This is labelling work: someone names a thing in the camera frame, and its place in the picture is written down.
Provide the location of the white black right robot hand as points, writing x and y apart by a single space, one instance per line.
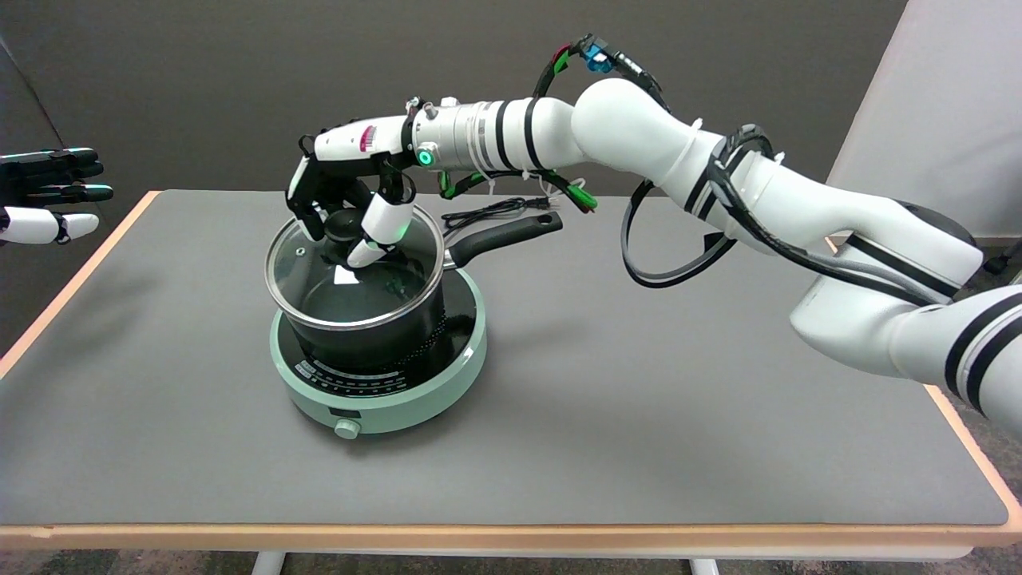
351 144

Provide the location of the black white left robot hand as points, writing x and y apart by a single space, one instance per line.
36 225

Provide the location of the glass pot lid black knob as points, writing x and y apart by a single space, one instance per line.
319 295

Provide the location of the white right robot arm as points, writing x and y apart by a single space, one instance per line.
623 128

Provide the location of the green round induction cooker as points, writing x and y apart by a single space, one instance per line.
415 407

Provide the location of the gray table mat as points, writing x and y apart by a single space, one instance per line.
639 399

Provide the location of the white table leg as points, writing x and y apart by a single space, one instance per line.
704 568
267 564

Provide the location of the chair leg with black caster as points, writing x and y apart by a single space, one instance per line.
998 262

